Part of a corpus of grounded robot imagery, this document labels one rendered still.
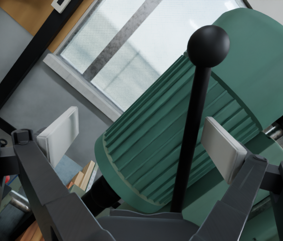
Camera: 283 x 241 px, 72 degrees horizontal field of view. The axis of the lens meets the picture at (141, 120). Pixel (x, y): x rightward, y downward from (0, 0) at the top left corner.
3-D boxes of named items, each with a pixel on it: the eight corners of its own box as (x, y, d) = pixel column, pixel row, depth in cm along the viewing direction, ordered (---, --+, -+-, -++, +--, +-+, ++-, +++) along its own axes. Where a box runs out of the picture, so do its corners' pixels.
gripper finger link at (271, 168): (258, 174, 12) (305, 178, 12) (224, 138, 17) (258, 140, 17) (252, 194, 12) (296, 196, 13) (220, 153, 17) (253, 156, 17)
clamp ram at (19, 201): (9, 191, 48) (29, 169, 46) (35, 208, 50) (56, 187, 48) (-18, 223, 40) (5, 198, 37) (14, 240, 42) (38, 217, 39)
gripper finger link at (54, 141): (50, 174, 14) (40, 174, 14) (79, 133, 20) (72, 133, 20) (47, 136, 13) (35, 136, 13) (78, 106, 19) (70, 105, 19)
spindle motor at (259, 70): (102, 125, 44) (210, 14, 36) (156, 170, 48) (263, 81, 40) (79, 172, 27) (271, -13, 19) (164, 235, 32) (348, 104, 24)
